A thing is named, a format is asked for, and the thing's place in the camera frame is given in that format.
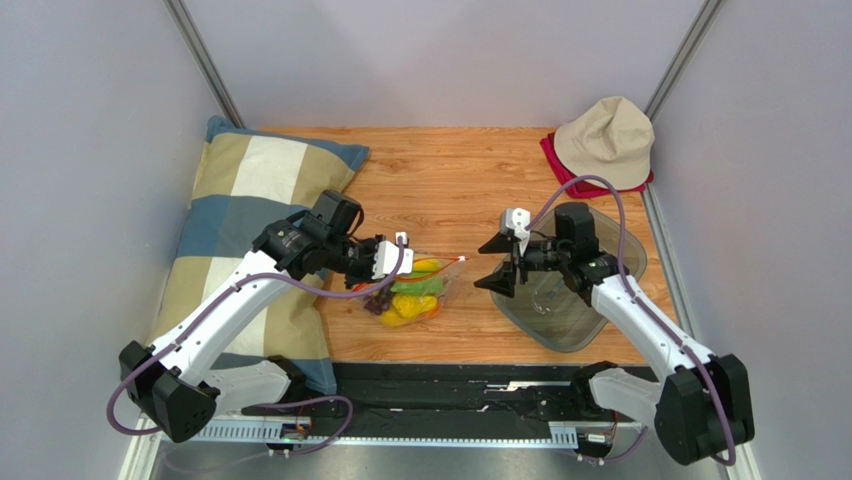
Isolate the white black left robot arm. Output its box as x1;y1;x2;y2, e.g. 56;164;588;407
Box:
107;190;413;443

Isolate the clear orange zip top bag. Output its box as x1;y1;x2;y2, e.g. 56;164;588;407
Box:
356;255;467;328

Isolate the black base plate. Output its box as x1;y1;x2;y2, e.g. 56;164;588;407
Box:
281;363;641;443

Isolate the purple grape bunch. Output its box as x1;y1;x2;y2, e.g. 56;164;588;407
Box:
362;290;394;316

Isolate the beige bucket hat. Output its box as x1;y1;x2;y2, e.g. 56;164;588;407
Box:
553;96;656;191

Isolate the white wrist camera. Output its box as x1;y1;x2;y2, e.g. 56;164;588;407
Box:
372;232;415;280
499;208;531;256

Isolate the aluminium corner post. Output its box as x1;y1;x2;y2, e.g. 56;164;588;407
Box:
163;0;245;128
645;0;726;123

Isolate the yellow pear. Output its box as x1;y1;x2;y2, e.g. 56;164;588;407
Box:
391;293;440;320

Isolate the yellow banana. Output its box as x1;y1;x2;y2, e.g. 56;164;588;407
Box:
412;258;443;273

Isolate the green cucumber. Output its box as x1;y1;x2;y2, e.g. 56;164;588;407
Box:
391;276;444;297

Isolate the aluminium front rail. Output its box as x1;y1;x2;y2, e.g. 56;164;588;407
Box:
119;379;763;480

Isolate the right aluminium corner post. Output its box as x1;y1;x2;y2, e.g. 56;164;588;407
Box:
645;0;726;123

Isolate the yellow lemon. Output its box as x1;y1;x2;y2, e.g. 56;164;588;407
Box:
378;310;411;328

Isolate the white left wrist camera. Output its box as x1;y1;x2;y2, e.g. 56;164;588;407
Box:
372;232;415;280

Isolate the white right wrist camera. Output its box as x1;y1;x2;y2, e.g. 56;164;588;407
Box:
499;208;531;256

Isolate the grey plastic fruit tray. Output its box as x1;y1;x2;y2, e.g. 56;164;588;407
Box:
487;202;620;353

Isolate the checked blue beige pillow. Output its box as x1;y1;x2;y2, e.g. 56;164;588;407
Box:
149;116;370;394

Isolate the red cloth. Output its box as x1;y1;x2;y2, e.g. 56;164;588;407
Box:
539;132;655;201

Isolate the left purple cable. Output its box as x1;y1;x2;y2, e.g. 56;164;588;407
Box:
107;240;407;458

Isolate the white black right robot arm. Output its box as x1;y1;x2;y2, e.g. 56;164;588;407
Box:
474;202;756;465

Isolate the left aluminium corner post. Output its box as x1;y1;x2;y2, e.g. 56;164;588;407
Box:
163;0;245;128

